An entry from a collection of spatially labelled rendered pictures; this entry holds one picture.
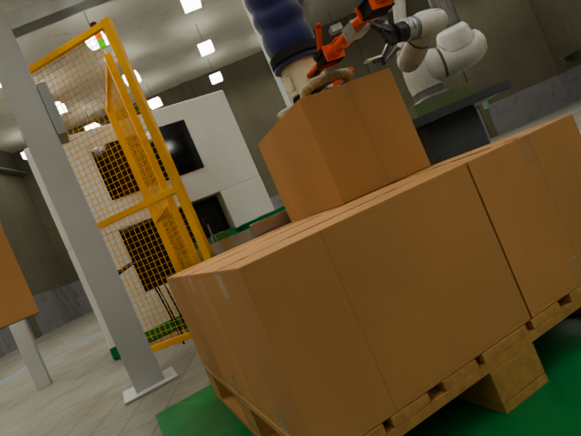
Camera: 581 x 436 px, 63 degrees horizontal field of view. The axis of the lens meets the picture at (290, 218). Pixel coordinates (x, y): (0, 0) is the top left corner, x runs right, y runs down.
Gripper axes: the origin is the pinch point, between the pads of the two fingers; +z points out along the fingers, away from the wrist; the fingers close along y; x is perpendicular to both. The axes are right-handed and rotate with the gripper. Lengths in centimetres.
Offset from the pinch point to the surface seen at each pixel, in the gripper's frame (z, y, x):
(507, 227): 27, 71, -64
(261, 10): 22.0, -31.9, 21.8
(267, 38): 23.6, -21.1, 23.7
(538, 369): 35, 103, -65
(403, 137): 1.5, 38.8, -4.2
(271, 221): 42, 49, 60
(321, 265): 75, 59, -67
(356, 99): 13.5, 19.6, -4.1
